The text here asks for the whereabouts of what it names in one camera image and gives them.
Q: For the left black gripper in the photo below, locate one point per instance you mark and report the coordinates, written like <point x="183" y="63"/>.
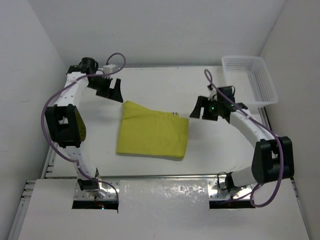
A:
<point x="113" y="94"/>

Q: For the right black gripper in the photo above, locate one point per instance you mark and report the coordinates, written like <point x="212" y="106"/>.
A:
<point x="203" y="102"/>

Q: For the yellow-green trousers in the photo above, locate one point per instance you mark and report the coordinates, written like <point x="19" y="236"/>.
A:
<point x="148" y="132"/>

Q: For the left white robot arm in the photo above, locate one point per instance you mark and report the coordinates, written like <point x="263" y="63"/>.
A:
<point x="64" y="128"/>

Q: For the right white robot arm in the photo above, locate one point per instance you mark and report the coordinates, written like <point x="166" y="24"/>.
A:
<point x="270" y="155"/>

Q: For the white perforated plastic basket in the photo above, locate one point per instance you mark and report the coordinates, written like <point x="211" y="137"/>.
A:
<point x="252" y="80"/>

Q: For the white front cover board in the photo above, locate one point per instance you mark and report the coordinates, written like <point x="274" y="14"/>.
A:
<point x="158" y="210"/>

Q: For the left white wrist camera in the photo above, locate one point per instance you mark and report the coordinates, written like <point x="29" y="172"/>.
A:
<point x="110" y="68"/>

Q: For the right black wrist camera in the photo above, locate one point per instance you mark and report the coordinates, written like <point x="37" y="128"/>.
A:
<point x="228" y="91"/>

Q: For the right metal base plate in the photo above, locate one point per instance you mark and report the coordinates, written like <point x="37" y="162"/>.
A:
<point x="217" y="195"/>

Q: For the metal base plate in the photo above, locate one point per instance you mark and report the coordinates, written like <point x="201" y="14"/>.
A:
<point x="107" y="191"/>
<point x="217" y="195"/>

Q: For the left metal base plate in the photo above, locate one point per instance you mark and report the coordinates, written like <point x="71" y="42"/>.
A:
<point x="107" y="191"/>

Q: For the aluminium table frame rail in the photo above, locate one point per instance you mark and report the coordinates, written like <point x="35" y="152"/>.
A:
<point x="23" y="148"/>

